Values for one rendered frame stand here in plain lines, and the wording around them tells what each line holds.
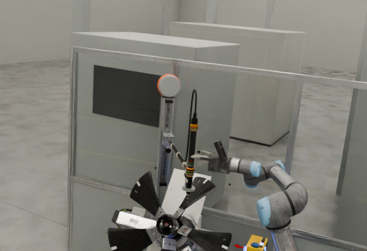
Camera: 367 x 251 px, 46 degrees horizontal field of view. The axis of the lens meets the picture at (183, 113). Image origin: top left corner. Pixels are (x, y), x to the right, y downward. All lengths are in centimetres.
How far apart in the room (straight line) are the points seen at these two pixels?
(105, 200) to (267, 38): 534
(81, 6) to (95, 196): 515
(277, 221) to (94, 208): 204
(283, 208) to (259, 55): 641
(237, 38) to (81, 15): 290
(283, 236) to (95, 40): 346
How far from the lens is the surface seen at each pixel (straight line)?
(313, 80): 283
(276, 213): 195
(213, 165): 229
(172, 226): 248
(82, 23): 825
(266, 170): 233
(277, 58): 813
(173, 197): 283
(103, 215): 366
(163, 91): 293
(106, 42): 482
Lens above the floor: 238
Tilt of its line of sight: 13 degrees down
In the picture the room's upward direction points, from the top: 5 degrees clockwise
